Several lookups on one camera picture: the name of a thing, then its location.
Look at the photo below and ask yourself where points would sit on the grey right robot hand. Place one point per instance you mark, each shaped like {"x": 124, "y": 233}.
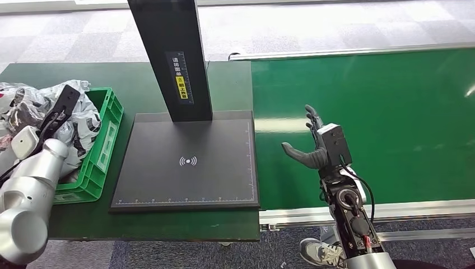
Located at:
{"x": 334, "y": 144}

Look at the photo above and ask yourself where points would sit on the grey sneaker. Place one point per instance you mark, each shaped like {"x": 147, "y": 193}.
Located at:
{"x": 319, "y": 252}

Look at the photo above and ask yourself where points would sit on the dark green table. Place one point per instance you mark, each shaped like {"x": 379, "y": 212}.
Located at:
{"x": 148, "y": 226}

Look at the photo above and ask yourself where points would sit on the wide aluminium conveyor frame rail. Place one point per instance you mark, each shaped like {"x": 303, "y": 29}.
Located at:
{"x": 408, "y": 211}

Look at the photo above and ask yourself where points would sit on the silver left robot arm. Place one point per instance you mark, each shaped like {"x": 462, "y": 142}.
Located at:
{"x": 26, "y": 208}

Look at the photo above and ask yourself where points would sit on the white poly mailer package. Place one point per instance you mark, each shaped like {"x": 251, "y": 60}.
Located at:
{"x": 22, "y": 100}

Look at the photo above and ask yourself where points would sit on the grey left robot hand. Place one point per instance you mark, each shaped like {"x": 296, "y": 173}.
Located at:
{"x": 68, "y": 96}

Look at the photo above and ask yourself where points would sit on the black scanner column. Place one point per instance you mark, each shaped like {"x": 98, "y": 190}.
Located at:
{"x": 163, "y": 33}

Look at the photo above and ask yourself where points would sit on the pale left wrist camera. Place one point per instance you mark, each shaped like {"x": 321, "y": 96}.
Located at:
{"x": 24, "y": 143}

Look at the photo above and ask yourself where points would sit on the green plastic crate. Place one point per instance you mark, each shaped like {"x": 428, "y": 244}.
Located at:
{"x": 96, "y": 174}

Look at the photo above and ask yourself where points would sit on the green conveyor belt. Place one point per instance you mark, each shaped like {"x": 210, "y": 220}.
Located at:
{"x": 389, "y": 93}

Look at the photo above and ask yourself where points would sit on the thin aluminium conveyor rail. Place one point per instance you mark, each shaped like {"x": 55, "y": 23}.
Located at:
{"x": 352, "y": 51}

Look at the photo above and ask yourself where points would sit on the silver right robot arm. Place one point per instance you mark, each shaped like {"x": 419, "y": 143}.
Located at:
{"x": 356, "y": 222}

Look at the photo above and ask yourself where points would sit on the black scanner base plate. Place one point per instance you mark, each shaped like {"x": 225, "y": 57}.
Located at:
{"x": 215, "y": 178}

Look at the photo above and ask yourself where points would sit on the black and yellow column label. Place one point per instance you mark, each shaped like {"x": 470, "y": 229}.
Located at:
{"x": 180, "y": 78}

